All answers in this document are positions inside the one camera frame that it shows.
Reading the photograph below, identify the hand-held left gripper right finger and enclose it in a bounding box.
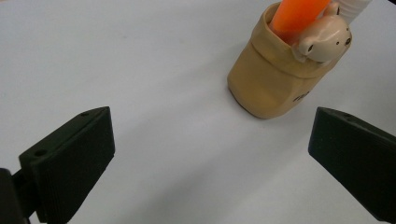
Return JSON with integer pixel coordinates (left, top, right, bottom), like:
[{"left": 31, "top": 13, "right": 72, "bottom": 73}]
[{"left": 307, "top": 106, "right": 396, "bottom": 223}]

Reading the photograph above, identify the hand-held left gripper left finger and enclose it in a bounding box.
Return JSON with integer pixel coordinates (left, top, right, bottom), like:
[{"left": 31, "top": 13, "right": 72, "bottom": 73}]
[{"left": 18, "top": 105, "right": 116, "bottom": 224}]

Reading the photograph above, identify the tan bear pen holder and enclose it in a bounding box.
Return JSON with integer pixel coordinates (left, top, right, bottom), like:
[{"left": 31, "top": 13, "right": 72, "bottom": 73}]
[{"left": 226, "top": 1, "right": 353, "bottom": 120}]

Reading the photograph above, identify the orange highlighter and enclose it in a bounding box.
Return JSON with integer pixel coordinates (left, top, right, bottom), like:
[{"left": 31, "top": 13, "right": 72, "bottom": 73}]
[{"left": 269, "top": 0, "right": 332, "bottom": 43}]

